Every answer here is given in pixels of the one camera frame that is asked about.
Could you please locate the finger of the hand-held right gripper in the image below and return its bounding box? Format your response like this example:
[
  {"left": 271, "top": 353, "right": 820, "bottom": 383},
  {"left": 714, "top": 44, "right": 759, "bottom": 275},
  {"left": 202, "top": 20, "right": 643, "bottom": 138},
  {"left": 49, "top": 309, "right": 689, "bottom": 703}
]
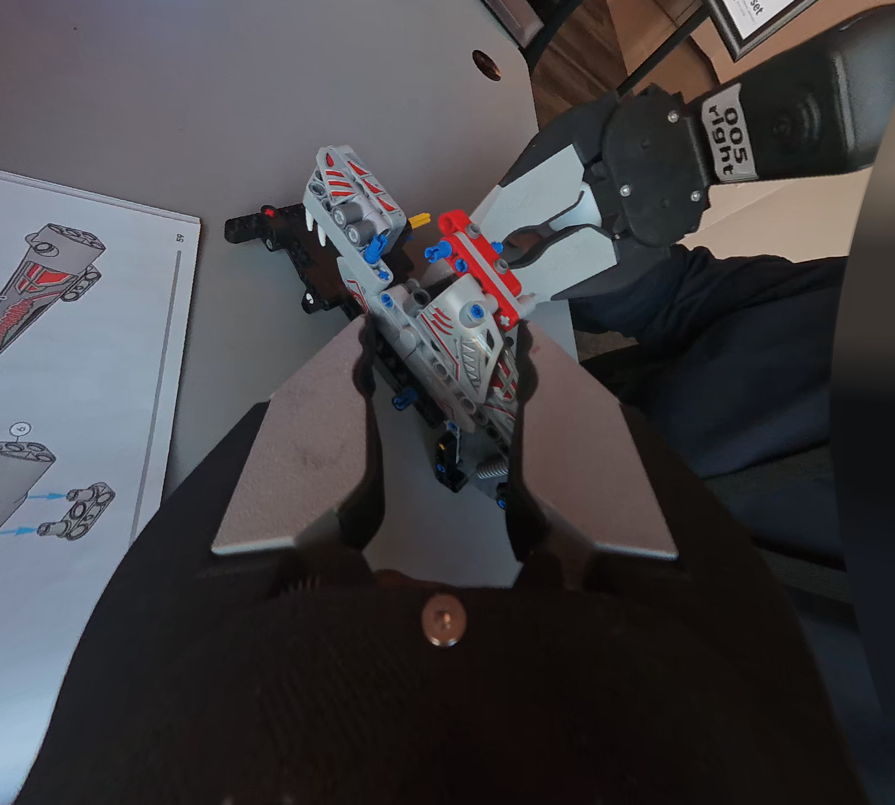
[
  {"left": 514, "top": 223, "right": 622, "bottom": 302},
  {"left": 467, "top": 146, "right": 595, "bottom": 248}
]

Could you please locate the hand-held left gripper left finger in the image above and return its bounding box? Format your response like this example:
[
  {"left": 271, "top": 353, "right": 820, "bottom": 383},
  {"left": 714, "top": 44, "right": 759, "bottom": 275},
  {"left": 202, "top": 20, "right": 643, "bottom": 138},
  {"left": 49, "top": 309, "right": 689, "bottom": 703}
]
[{"left": 210, "top": 319, "right": 387, "bottom": 555}]

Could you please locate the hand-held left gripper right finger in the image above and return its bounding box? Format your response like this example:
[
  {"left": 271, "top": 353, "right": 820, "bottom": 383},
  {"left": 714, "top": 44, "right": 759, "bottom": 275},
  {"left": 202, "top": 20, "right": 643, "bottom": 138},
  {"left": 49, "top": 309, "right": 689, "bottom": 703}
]
[{"left": 505, "top": 321, "right": 681, "bottom": 562}]

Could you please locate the lego truck model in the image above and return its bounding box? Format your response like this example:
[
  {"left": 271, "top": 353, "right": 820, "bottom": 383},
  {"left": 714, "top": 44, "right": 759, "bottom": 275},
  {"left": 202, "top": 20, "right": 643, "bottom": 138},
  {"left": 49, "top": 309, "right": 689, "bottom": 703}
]
[{"left": 224, "top": 144, "right": 539, "bottom": 512}]

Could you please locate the person's right forearm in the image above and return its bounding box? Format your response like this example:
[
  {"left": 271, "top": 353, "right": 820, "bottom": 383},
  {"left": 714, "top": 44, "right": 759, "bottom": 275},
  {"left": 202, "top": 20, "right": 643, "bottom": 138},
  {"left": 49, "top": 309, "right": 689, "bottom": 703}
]
[{"left": 570, "top": 244, "right": 850, "bottom": 372}]

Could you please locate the lego instruction booklet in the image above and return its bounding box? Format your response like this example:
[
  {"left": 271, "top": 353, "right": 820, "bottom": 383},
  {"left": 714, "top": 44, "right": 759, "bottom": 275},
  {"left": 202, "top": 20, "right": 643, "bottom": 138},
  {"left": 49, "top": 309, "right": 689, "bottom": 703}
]
[{"left": 0, "top": 170, "right": 202, "bottom": 799}]

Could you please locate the thin black rod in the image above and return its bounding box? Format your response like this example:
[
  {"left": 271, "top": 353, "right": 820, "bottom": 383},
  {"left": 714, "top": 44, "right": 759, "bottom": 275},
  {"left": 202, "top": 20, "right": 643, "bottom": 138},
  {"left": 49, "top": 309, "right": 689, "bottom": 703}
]
[{"left": 622, "top": 0, "right": 710, "bottom": 99}]

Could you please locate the person's dark clothing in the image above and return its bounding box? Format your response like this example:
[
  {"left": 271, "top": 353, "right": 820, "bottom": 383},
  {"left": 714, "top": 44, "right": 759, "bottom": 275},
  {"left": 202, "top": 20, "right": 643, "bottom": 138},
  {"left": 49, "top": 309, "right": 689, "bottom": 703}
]
[{"left": 580, "top": 329, "right": 861, "bottom": 610}]

